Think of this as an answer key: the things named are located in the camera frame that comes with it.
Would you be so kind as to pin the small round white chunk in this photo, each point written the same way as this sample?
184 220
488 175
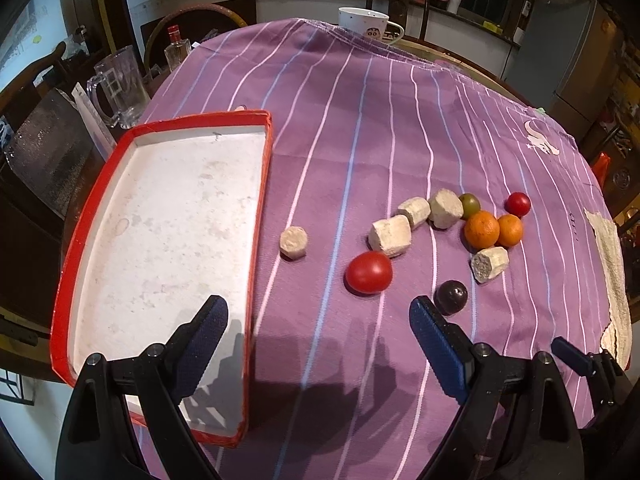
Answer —
293 242

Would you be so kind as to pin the white chunk cut face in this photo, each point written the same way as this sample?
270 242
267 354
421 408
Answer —
488 263

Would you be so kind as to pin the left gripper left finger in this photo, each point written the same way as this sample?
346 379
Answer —
97 440

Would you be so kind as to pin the large white chunk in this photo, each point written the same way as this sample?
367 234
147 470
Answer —
390 236

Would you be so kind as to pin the cream knitted cloth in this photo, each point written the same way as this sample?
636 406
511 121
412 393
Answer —
611 279

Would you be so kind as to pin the dark purple plum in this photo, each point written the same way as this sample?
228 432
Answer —
451 297

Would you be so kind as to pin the white cartoon mug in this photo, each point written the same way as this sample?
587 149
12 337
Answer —
370 23

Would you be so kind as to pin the small red tomato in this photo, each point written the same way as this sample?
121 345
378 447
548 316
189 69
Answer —
518 204

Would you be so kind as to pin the glass liquor bottle red cap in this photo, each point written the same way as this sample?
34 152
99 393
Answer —
178 49

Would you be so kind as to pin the red rimmed white tray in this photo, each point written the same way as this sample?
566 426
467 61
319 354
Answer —
172 219

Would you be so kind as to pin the grey textured cushion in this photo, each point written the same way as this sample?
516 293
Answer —
49 149

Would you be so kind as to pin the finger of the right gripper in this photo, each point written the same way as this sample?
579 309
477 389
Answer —
607 382

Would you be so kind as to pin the glass beer mug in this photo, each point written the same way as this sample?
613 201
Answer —
119 77

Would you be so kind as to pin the green olive fruit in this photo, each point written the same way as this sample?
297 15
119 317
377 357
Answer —
470 204

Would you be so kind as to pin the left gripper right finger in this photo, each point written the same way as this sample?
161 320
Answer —
514 419

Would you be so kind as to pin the large red tomato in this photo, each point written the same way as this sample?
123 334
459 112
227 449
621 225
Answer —
369 273

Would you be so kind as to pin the silver refrigerator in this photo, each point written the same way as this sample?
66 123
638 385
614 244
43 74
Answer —
568 61

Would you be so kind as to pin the white paper box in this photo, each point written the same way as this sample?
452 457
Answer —
98 131

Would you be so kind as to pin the large orange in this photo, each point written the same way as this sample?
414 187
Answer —
481 230

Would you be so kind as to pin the wooden armchair left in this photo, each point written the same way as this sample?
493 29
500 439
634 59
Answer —
25 81

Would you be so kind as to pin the small orange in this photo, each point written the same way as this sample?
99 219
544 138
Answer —
511 230

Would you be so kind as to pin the purple striped tablecloth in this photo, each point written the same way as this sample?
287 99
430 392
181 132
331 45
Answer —
389 177

